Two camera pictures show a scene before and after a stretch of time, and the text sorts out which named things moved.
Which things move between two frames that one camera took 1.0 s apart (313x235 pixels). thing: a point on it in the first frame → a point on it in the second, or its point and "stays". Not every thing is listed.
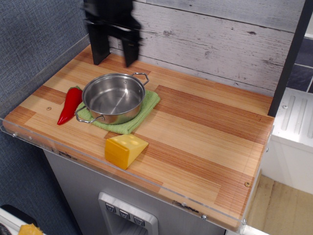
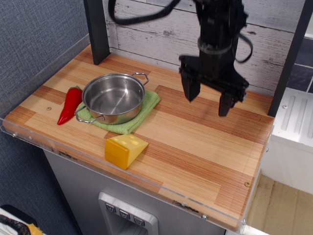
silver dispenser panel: (121, 218) stays
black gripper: (116, 15) → (215, 67)
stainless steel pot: (116, 97) stays
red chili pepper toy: (73, 99) stays
